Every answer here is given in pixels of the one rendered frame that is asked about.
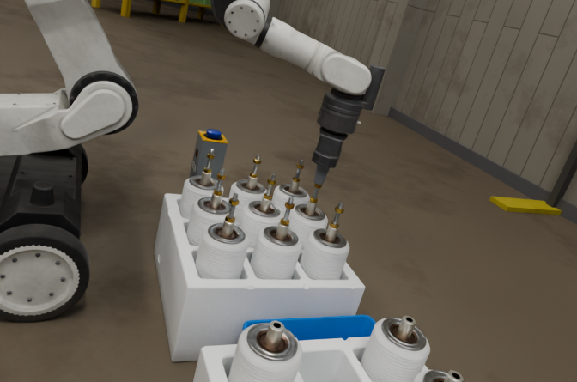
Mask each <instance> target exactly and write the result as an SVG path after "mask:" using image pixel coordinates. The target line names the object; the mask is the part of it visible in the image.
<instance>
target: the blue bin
mask: <svg viewBox="0 0 577 382"><path fill-rule="evenodd" d="M271 321H279V322H281V323H282V324H283V325H284V327H285V328H286V329H288V330H289V331H291V332H292V333H293V335H294V336H295V337H296V338H297V339H298V341H304V340H319V339H332V338H342V339H343V340H344V341H345V340H347V339H348V338H349V337H370V336H371V334H372V331H373V328H374V325H375V324H376V323H375V321H374V320H373V319H372V318H371V317H369V316H368V315H351V316H333V317H316V318H280V319H262V320H248V321H246V322H245V323H244V324H243V327H242V331H243V330H245V329H246V328H248V327H249V326H251V325H253V324H259V323H270V322H271Z"/></svg>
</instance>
